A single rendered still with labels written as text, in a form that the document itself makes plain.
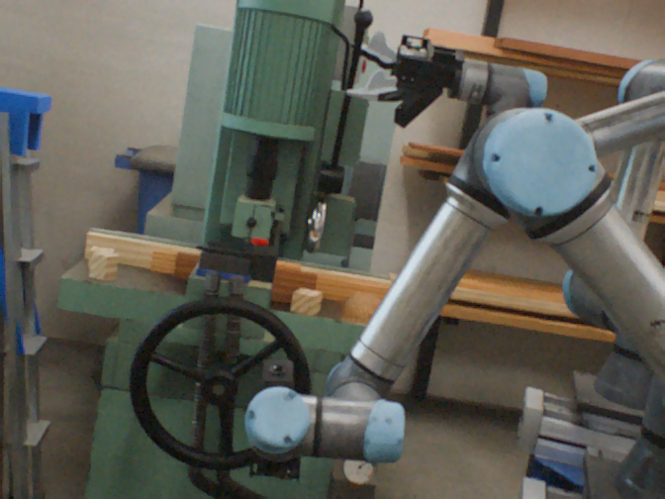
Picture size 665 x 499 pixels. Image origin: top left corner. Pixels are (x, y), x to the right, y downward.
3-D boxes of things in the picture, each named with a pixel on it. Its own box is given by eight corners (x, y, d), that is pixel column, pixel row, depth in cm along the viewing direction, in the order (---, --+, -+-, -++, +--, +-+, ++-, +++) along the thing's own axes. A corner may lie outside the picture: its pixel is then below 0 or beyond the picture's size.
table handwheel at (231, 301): (98, 435, 146) (168, 270, 142) (123, 392, 166) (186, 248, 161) (265, 503, 149) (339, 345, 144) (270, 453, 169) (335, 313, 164)
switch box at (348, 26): (332, 79, 200) (343, 3, 197) (331, 79, 209) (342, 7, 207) (359, 84, 200) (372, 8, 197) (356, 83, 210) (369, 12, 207)
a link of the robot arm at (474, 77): (476, 87, 171) (477, 114, 165) (451, 83, 171) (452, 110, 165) (487, 53, 165) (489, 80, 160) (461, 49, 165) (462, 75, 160)
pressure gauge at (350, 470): (336, 491, 163) (344, 448, 162) (336, 482, 167) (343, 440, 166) (372, 496, 164) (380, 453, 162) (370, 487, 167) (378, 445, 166)
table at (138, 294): (39, 323, 154) (43, 288, 153) (83, 283, 184) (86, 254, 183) (396, 378, 157) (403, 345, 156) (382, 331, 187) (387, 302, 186)
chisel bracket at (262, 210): (230, 244, 173) (237, 200, 172) (236, 232, 187) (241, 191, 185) (268, 250, 173) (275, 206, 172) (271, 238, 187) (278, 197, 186)
